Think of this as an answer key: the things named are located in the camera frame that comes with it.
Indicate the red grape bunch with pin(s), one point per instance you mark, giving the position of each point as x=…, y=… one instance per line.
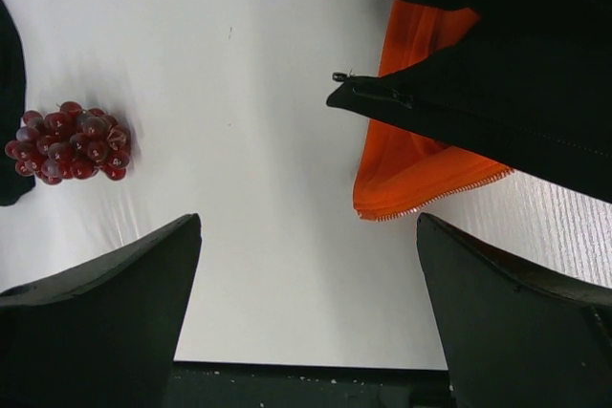
x=72, y=143

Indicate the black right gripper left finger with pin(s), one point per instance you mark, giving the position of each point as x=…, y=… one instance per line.
x=103, y=333

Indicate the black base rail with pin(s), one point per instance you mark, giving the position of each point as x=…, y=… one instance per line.
x=262, y=385

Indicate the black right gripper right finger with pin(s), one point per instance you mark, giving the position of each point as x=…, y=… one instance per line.
x=514, y=333

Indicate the orange cloth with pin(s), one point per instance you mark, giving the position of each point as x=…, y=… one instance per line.
x=401, y=172

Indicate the black cloth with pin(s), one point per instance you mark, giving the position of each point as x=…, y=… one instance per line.
x=528, y=86

